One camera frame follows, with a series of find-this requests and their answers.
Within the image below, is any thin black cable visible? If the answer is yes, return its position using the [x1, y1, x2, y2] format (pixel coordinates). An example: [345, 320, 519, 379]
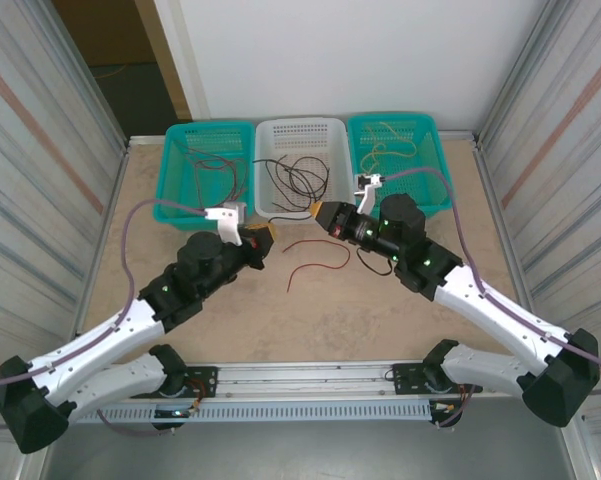
[252, 154, 332, 207]
[267, 213, 315, 226]

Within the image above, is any thin yellow cable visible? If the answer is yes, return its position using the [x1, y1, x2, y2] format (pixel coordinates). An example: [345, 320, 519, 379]
[360, 122, 391, 174]
[372, 121, 422, 160]

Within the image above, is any white plastic basket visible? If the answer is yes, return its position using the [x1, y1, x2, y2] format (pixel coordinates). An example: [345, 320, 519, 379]
[252, 116, 356, 226]

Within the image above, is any teal plastic basket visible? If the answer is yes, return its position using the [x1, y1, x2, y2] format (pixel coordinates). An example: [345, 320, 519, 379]
[346, 113, 456, 221]
[152, 118, 257, 234]

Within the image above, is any small controller board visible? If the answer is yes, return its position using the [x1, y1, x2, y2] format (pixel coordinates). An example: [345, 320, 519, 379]
[428, 399, 465, 430]
[151, 405, 202, 432]

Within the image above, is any brown wooden door edge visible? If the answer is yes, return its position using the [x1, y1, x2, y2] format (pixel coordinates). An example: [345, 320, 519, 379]
[133, 0, 192, 123]

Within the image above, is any grey metal panel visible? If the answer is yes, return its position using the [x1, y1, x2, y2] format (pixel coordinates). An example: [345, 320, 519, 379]
[39, 397, 579, 480]

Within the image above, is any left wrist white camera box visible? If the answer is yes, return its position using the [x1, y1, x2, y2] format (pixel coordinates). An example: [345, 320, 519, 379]
[203, 202, 246, 247]

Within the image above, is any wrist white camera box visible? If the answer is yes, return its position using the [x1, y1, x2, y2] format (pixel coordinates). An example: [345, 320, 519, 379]
[354, 172, 384, 215]
[203, 202, 246, 247]

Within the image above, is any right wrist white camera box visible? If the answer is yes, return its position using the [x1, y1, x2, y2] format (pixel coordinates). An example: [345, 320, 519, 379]
[354, 172, 384, 215]

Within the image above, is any purple sheathed cable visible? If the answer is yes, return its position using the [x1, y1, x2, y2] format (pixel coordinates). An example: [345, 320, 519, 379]
[0, 198, 211, 437]
[379, 167, 601, 430]

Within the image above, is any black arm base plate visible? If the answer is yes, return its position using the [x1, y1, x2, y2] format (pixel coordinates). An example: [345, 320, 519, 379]
[390, 362, 484, 396]
[129, 366, 219, 400]

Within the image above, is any aluminium table frame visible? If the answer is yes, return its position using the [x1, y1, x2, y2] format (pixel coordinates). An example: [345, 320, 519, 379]
[33, 130, 579, 404]

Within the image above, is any pale slotted cable duct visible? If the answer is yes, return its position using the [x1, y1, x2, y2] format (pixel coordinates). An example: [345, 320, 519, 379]
[74, 399, 434, 424]

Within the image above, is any orange floor cable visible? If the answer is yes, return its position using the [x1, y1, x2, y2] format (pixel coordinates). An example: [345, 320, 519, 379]
[93, 63, 131, 81]

